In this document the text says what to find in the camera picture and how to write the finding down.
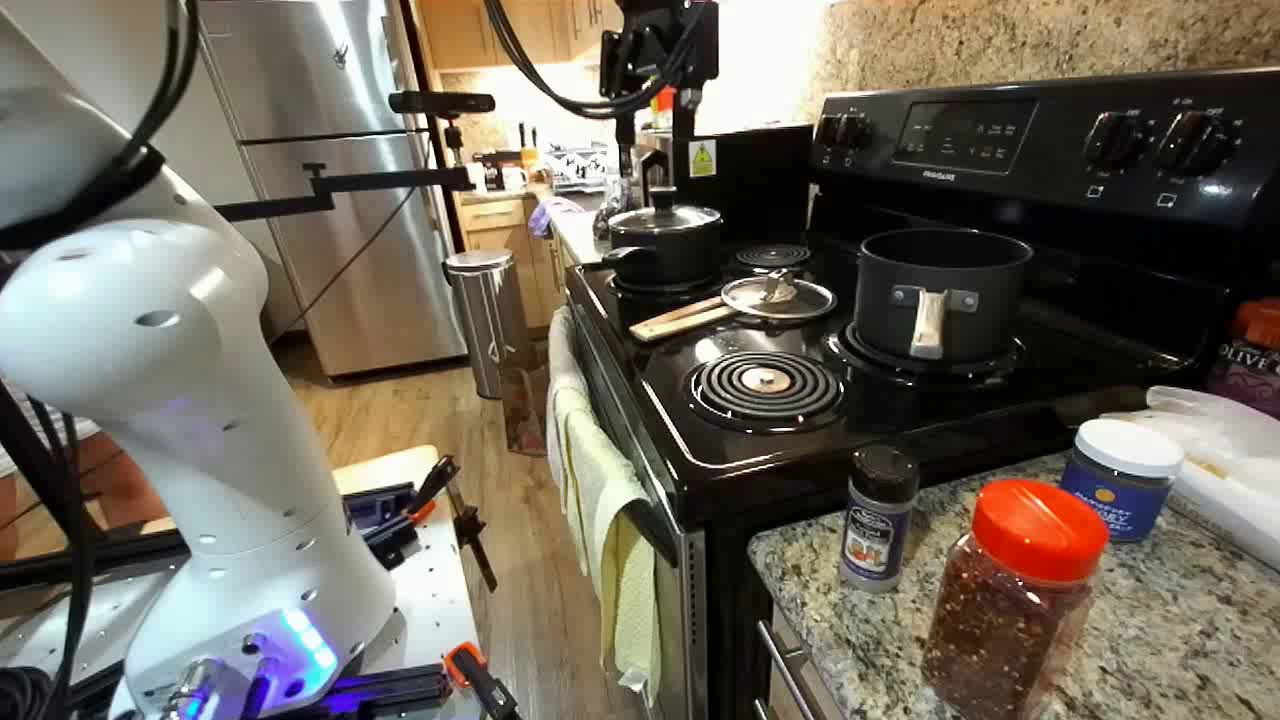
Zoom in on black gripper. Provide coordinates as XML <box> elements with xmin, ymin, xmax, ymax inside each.
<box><xmin>597</xmin><ymin>0</ymin><xmax>723</xmax><ymax>190</ymax></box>

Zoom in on small black cap spice bottle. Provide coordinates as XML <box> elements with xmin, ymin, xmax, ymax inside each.
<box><xmin>835</xmin><ymin>444</ymin><xmax>922</xmax><ymax>596</ymax></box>

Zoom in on white robot base platform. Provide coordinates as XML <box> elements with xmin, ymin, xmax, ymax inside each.
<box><xmin>0</xmin><ymin>440</ymin><xmax>486</xmax><ymax>720</ymax></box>

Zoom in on black electric stove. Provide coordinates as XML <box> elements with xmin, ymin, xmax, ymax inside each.
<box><xmin>563</xmin><ymin>65</ymin><xmax>1280</xmax><ymax>720</ymax></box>

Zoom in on orange cap dark bottle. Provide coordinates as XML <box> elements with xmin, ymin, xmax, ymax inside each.
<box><xmin>1206</xmin><ymin>297</ymin><xmax>1280</xmax><ymax>421</ymax></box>

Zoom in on wooden kitchen cabinets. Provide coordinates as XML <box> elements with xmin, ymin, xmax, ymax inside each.
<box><xmin>410</xmin><ymin>0</ymin><xmax>627</xmax><ymax>76</ymax></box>

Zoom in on stainless steel trash can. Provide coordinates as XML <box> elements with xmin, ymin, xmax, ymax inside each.
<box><xmin>440</xmin><ymin>248</ymin><xmax>521</xmax><ymax>405</ymax></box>

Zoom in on black coil burner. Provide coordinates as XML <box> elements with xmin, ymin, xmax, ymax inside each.
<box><xmin>684</xmin><ymin>346</ymin><xmax>850</xmax><ymax>434</ymax></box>

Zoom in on stainless steel refrigerator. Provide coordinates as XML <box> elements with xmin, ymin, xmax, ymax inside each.
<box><xmin>195</xmin><ymin>0</ymin><xmax>470</xmax><ymax>381</ymax></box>

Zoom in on pale yellow hanging towel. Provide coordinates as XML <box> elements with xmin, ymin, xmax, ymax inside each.
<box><xmin>539</xmin><ymin>307</ymin><xmax>671</xmax><ymax>711</ymax></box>

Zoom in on orange and black clamp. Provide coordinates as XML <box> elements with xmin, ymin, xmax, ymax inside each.
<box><xmin>440</xmin><ymin>640</ymin><xmax>528</xmax><ymax>720</ymax></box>

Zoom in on blue lid white container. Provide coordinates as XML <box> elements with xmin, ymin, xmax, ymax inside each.
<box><xmin>1060</xmin><ymin>416</ymin><xmax>1189</xmax><ymax>542</ymax></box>

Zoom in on red lid chili flake jar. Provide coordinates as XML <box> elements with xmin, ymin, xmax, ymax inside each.
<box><xmin>918</xmin><ymin>474</ymin><xmax>1110</xmax><ymax>720</ymax></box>

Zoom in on white plastic bag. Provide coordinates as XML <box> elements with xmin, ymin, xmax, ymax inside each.
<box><xmin>1136</xmin><ymin>381</ymin><xmax>1280</xmax><ymax>576</ymax></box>

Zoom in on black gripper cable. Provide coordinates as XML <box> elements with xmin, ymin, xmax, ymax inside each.
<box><xmin>481</xmin><ymin>0</ymin><xmax>633</xmax><ymax>122</ymax></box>

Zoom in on black stereo camera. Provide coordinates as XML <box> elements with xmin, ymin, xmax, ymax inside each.
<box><xmin>384</xmin><ymin>88</ymin><xmax>500</xmax><ymax>119</ymax></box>

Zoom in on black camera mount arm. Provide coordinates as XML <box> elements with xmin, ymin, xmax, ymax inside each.
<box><xmin>211</xmin><ymin>111</ymin><xmax>481</xmax><ymax>224</ymax></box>

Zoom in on black saucepan with metal handle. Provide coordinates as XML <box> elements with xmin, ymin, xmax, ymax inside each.
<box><xmin>847</xmin><ymin>224</ymin><xmax>1039</xmax><ymax>369</ymax></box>

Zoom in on metal drawer handle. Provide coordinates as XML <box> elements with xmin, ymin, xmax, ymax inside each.
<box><xmin>750</xmin><ymin>612</ymin><xmax>828</xmax><ymax>720</ymax></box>

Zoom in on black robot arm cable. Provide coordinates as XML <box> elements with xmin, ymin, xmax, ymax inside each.
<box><xmin>0</xmin><ymin>0</ymin><xmax>209</xmax><ymax>720</ymax></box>

